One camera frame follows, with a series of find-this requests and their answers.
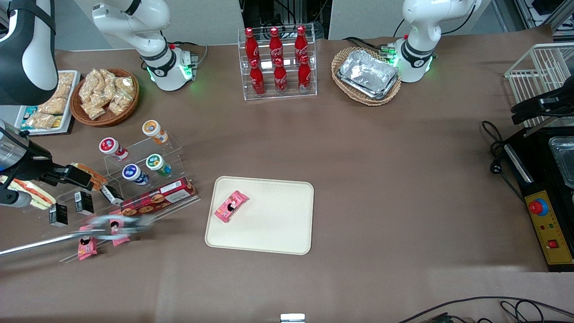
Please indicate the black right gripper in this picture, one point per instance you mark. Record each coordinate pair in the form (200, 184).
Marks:
(32, 164)

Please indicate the blue snack packet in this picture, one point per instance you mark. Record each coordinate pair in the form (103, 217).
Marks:
(30, 112)

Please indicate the light wicker basket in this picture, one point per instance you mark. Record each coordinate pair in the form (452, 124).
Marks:
(370, 101)

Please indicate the plastic-wrapped sandwich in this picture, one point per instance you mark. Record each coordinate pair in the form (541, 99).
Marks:
(41, 196)
(97, 176)

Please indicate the red lid cup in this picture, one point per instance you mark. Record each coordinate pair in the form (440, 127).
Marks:
(110, 146)

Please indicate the clear acrylic bottle rack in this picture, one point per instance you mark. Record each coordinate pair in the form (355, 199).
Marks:
(291, 95)

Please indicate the beige plastic serving tray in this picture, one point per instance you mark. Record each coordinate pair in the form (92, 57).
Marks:
(278, 215)

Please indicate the black machine lever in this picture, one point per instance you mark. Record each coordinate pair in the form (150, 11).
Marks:
(538, 107)

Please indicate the aluminium foil tray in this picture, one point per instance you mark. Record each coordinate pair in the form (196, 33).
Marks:
(367, 72)

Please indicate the red emergency stop button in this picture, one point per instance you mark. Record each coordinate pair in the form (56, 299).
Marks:
(538, 207)

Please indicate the dark brown wicker basket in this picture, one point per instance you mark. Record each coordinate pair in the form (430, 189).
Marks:
(107, 120)

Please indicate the metal tray in machine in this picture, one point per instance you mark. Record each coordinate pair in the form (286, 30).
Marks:
(565, 161)

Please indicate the black sealing machine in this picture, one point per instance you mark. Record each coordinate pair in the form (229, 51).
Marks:
(538, 152)

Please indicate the yellow snack packet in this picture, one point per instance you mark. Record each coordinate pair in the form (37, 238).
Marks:
(57, 122)

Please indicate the bag of brown crisps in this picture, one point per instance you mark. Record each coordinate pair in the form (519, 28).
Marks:
(41, 121)
(54, 106)
(66, 83)

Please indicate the pink snack packet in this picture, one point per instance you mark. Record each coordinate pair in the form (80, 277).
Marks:
(231, 206)
(119, 235)
(86, 246)

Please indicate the silver grabber stick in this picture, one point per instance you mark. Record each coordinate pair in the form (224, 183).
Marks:
(36, 244)

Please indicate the small silver device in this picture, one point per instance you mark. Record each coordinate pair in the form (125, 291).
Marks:
(292, 318)

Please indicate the yellow control panel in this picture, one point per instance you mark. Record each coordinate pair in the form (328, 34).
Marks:
(549, 224)

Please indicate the small black carton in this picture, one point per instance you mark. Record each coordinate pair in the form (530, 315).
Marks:
(58, 215)
(111, 194)
(84, 203)

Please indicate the green lid cup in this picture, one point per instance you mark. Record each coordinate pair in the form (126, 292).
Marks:
(155, 162)

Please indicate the blue lid cup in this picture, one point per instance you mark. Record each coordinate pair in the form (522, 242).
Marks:
(131, 172)

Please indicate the clear bag of crackers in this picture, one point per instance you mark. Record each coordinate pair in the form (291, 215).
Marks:
(94, 110)
(89, 85)
(119, 104)
(124, 85)
(107, 83)

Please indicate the clear acrylic stepped display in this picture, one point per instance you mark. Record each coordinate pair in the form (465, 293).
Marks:
(184, 202)

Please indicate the small circuit board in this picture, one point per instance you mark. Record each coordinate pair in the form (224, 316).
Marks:
(437, 319)

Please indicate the white rectangular snack tray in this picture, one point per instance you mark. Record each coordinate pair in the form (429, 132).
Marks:
(75, 89)

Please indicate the metal frame shelf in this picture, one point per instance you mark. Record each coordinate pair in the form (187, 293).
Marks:
(538, 11)

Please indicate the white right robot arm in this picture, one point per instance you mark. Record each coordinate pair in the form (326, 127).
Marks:
(152, 45)

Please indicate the red brown cookie box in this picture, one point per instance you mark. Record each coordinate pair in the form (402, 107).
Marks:
(157, 197)

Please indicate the clear acrylic cup stand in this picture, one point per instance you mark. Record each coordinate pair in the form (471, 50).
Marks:
(172, 146)

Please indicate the orange lid cup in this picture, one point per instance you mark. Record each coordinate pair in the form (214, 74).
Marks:
(152, 128)

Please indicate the red cola bottle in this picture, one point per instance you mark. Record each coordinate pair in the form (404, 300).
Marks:
(280, 80)
(257, 80)
(251, 47)
(275, 47)
(301, 45)
(304, 76)

